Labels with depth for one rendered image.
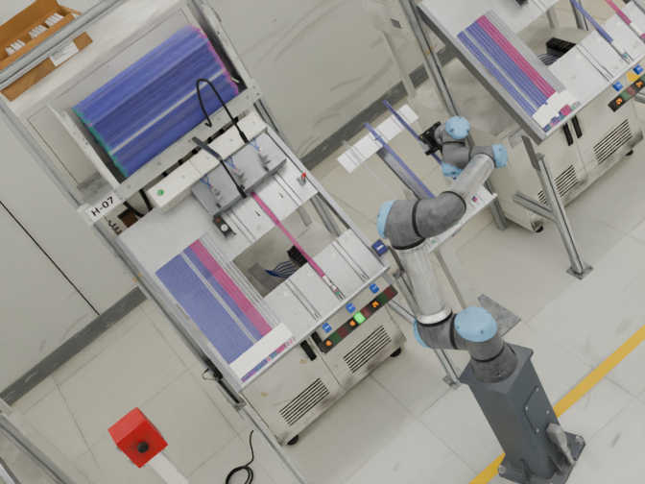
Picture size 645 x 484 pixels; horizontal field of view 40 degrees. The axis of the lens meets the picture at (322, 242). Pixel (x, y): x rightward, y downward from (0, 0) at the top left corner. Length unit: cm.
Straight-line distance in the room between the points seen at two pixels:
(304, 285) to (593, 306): 124
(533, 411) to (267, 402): 111
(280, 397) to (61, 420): 154
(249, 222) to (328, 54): 206
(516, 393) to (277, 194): 110
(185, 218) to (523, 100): 134
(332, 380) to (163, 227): 100
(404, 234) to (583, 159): 162
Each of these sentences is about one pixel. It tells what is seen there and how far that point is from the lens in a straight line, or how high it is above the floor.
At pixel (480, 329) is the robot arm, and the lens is 278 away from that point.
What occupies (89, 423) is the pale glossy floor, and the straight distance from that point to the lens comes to 469.
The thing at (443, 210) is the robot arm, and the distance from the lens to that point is 261.
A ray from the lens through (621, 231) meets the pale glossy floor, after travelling 404.
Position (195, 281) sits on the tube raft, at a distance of 320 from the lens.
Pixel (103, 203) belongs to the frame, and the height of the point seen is 135.
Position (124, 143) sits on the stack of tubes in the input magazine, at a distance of 310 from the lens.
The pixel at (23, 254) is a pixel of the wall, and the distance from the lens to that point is 483.
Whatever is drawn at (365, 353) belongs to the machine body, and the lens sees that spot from 377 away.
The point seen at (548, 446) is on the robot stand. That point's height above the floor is 15.
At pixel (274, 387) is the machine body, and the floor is 35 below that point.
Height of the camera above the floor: 276
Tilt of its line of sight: 36 degrees down
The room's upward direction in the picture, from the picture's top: 31 degrees counter-clockwise
